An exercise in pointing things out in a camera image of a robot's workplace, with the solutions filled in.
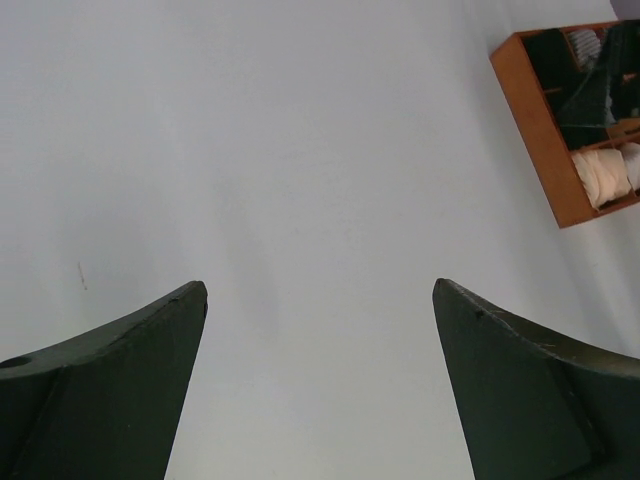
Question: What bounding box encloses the wooden compartment tray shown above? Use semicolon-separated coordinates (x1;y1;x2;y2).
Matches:
490;30;639;229

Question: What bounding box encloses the rolled beige garment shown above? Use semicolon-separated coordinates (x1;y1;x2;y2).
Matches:
572;149;632;209

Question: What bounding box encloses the rolled black garment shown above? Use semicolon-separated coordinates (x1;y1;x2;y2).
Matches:
523;29;577;90

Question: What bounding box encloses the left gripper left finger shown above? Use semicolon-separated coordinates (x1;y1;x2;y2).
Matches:
1;281;207;479

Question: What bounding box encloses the rolled grey striped garment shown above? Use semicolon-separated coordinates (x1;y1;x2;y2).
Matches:
568;29;602;71

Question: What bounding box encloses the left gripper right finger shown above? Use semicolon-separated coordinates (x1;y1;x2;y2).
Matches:
432;278;639;479

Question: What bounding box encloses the rolled white garment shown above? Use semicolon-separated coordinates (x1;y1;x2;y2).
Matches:
620;142;640;191

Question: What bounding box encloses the black underwear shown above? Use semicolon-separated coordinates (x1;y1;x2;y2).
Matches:
560;127;610;151

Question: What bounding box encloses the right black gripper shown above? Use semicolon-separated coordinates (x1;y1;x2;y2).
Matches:
559;20;639;130

